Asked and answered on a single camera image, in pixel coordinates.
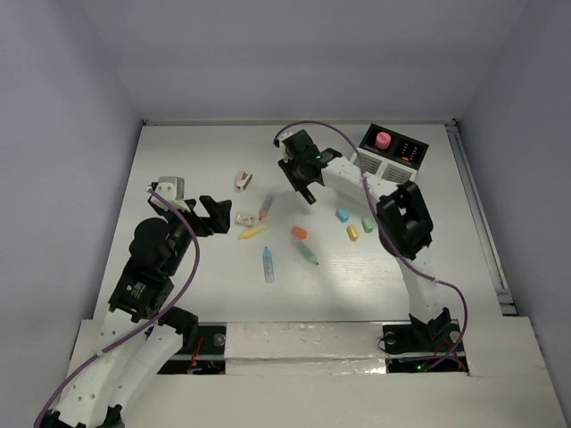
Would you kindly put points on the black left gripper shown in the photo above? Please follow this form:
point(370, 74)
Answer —
point(219, 219)

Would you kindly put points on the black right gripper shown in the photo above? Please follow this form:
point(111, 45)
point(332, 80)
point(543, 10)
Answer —
point(300, 182)

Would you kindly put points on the green cap black highlighter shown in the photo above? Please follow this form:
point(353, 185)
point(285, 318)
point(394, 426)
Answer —
point(308, 196)

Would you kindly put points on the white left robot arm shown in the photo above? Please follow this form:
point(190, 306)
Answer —
point(142, 328)

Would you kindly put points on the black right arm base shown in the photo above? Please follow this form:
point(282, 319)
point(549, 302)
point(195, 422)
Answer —
point(407, 352)

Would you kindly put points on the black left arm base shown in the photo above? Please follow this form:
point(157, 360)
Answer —
point(205, 357)

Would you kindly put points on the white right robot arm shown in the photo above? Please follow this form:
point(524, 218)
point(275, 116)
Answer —
point(404, 228)

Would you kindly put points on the white pink eraser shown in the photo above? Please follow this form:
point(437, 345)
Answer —
point(245, 220)

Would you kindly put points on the yellow pencil-shaped highlighter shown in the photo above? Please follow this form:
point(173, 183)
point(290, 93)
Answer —
point(250, 232)

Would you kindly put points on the pink white mini stapler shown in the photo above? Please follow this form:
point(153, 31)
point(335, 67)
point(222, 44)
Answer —
point(243, 180)

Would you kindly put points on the grey pencil-shaped pen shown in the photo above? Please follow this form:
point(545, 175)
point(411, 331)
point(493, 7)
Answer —
point(266, 204)

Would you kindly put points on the blue small eraser cap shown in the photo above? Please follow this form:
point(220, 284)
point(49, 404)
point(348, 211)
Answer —
point(342, 214)

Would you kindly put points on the blue pencil-shaped highlighter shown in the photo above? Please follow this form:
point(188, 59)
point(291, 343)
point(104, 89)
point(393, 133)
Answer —
point(268, 268)

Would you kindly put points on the orange small eraser cap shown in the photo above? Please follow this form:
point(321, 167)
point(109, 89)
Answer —
point(300, 232)

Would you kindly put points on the white black desk organizer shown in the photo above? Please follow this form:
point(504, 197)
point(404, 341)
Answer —
point(387, 164)

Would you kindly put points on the pink tape roll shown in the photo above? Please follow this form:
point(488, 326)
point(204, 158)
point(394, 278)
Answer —
point(383, 140)

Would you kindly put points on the yellow small eraser cap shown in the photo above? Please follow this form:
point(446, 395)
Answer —
point(352, 232)

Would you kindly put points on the green small eraser cap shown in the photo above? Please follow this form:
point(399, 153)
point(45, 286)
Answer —
point(368, 224)

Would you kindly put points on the green pencil-shaped highlighter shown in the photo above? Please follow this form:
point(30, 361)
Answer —
point(305, 251)

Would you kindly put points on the white front platform board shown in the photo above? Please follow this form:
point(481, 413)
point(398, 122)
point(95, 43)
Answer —
point(507, 385)

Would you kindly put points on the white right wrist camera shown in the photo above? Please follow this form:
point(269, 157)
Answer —
point(279, 140)

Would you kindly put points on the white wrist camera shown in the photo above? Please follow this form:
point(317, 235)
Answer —
point(279, 140)
point(168, 194)

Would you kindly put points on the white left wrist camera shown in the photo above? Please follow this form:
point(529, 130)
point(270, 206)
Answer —
point(168, 194)

